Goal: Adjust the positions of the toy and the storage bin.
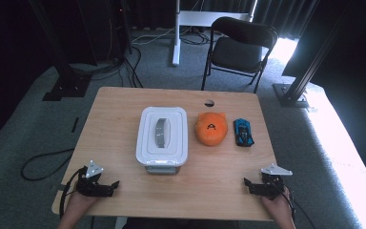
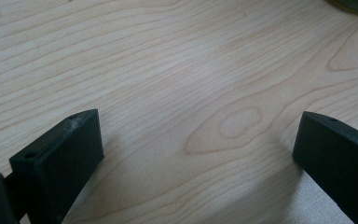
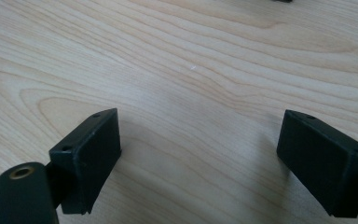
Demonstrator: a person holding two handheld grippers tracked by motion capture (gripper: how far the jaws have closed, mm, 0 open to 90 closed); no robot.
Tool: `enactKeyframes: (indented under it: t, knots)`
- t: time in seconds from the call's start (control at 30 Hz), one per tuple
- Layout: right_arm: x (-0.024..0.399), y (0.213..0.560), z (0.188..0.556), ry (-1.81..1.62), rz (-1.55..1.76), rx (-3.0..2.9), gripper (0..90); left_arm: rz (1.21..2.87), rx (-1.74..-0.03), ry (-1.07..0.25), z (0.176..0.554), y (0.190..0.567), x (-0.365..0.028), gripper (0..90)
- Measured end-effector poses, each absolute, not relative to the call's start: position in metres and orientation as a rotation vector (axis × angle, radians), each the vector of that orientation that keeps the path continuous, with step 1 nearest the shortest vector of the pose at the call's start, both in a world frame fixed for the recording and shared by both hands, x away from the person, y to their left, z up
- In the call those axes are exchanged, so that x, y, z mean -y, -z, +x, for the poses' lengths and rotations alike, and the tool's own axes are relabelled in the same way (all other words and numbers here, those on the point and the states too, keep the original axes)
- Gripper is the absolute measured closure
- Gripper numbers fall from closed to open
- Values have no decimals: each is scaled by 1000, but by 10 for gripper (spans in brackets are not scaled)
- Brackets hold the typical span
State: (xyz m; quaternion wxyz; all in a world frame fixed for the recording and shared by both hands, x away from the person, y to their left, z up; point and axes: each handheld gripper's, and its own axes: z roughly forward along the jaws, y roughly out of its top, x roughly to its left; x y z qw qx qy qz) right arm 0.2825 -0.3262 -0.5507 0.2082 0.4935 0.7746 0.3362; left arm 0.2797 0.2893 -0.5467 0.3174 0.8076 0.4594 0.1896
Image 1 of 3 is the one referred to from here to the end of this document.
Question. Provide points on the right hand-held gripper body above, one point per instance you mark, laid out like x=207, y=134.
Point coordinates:
x=271, y=187

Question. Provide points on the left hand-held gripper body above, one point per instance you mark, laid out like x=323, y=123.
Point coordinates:
x=90, y=187

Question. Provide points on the blue toy car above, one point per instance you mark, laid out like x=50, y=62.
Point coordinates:
x=243, y=132

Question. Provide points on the white lidded storage box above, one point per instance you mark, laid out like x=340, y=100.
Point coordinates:
x=162, y=140

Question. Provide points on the person's left hand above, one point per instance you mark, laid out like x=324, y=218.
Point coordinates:
x=79, y=203

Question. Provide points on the person's right hand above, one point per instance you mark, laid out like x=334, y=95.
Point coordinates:
x=276, y=206

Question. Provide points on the grey tape piece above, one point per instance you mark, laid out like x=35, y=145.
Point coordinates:
x=60, y=187

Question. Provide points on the black tape strip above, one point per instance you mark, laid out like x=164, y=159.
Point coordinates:
x=75, y=124

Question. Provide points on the black metal stand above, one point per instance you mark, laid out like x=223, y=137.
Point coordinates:
x=65, y=76
x=301, y=79

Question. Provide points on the black folding chair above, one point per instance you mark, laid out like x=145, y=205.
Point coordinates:
x=238, y=51

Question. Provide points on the dark equipment rack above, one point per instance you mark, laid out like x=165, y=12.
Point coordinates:
x=105, y=28

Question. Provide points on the white desk frame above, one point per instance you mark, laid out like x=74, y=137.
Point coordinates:
x=203, y=18

